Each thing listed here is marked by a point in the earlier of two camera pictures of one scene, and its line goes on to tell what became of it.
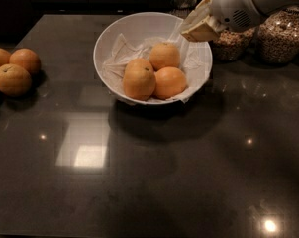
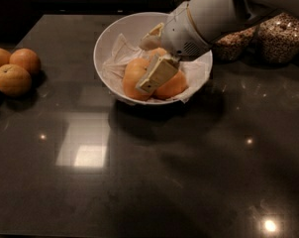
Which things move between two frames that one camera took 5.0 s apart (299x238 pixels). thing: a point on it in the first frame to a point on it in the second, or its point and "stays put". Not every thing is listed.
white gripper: [233, 4] to [179, 34]
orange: [25, 58] stays put
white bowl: [144, 59] stays put
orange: [139, 79] stays put
